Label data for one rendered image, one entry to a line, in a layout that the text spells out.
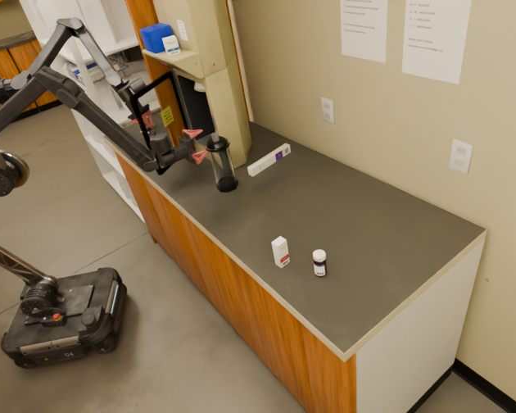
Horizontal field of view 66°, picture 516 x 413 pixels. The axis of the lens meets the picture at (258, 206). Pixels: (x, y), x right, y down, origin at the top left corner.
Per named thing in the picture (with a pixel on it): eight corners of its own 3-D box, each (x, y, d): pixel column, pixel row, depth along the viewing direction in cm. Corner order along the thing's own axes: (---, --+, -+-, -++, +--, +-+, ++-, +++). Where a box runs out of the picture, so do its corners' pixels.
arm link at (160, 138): (147, 161, 164) (145, 171, 157) (138, 135, 157) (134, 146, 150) (175, 155, 164) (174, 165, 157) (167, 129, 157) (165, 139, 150)
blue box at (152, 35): (165, 43, 177) (160, 22, 172) (176, 47, 171) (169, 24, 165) (146, 51, 173) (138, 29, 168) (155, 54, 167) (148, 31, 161)
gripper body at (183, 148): (188, 139, 158) (172, 147, 155) (195, 161, 164) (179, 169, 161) (181, 134, 162) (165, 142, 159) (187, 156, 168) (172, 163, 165)
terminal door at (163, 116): (192, 144, 210) (171, 70, 186) (160, 177, 189) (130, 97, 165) (192, 144, 210) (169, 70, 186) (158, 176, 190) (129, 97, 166)
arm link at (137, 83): (116, 89, 186) (108, 78, 177) (137, 75, 187) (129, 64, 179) (129, 106, 182) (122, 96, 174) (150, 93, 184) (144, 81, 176)
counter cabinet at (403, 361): (224, 202, 335) (198, 102, 281) (450, 374, 193) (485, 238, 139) (153, 242, 308) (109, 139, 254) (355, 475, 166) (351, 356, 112)
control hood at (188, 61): (170, 64, 186) (164, 42, 180) (205, 77, 164) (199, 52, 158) (148, 72, 182) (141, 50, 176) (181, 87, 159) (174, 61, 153)
